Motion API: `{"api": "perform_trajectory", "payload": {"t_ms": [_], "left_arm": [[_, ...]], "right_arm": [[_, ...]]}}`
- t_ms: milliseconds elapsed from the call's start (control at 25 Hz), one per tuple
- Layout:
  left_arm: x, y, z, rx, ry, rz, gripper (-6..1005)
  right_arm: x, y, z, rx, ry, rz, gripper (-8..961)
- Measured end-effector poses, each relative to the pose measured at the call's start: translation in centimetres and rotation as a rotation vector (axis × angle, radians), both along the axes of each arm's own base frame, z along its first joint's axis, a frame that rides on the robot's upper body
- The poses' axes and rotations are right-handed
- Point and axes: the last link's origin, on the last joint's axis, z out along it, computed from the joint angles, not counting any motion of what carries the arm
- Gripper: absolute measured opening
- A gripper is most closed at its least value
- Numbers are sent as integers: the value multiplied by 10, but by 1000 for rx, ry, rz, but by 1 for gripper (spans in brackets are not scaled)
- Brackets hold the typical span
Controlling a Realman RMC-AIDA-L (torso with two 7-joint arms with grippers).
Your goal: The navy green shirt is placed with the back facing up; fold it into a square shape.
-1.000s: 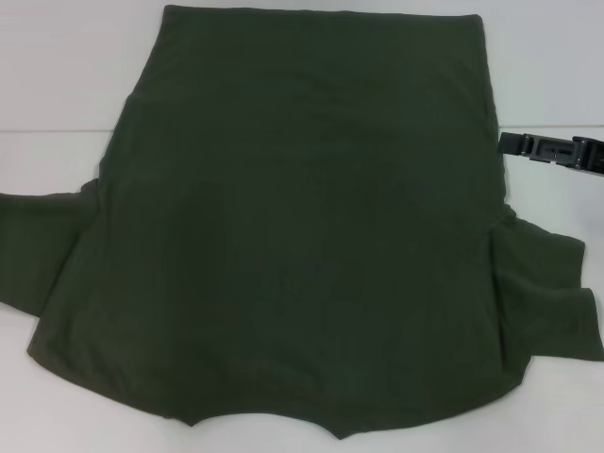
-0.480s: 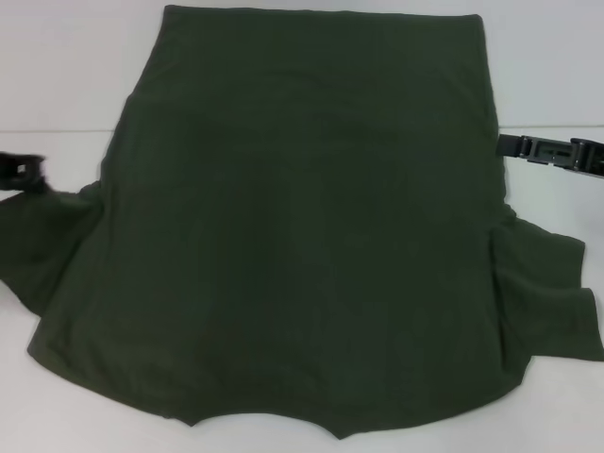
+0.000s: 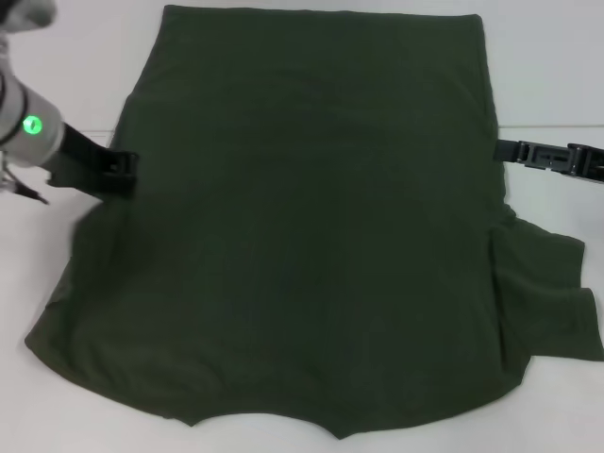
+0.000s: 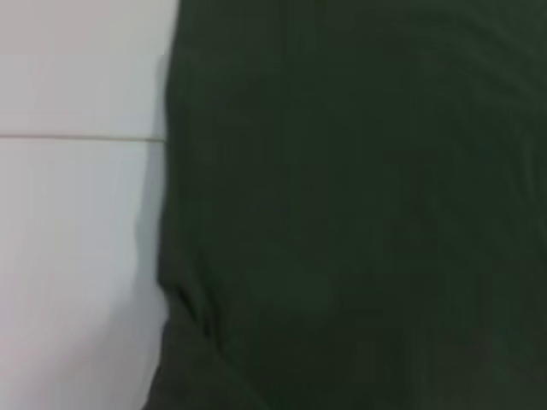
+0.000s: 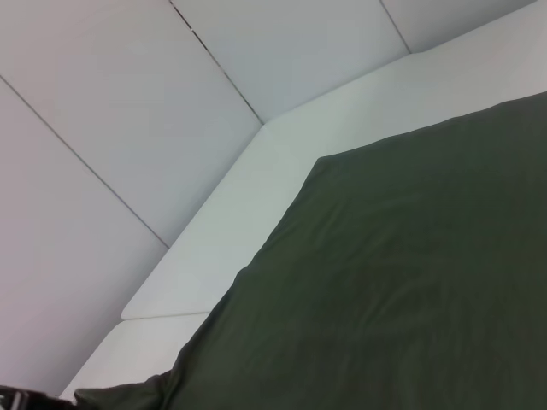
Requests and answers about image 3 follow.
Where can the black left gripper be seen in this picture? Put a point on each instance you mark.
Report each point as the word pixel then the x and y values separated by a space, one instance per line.
pixel 80 165

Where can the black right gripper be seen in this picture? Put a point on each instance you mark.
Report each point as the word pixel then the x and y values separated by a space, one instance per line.
pixel 590 164

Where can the dark green t-shirt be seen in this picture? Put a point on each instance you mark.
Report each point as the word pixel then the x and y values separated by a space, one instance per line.
pixel 302 212

